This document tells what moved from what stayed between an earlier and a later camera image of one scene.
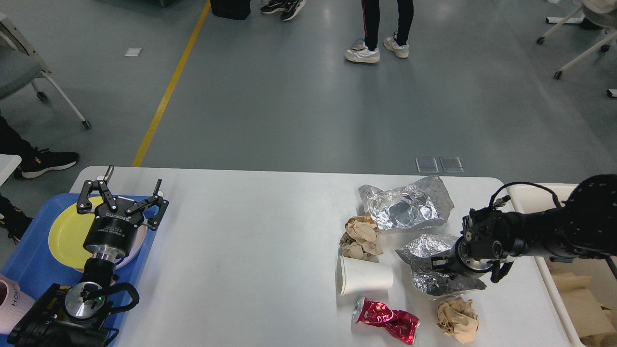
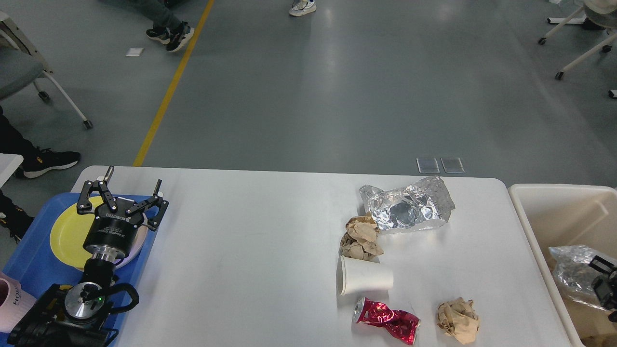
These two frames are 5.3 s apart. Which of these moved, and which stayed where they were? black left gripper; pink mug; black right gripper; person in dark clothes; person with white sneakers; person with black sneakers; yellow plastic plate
Moved: person with black sneakers; person with white sneakers; black right gripper
Stayed: yellow plastic plate; black left gripper; pink mug; person in dark clothes
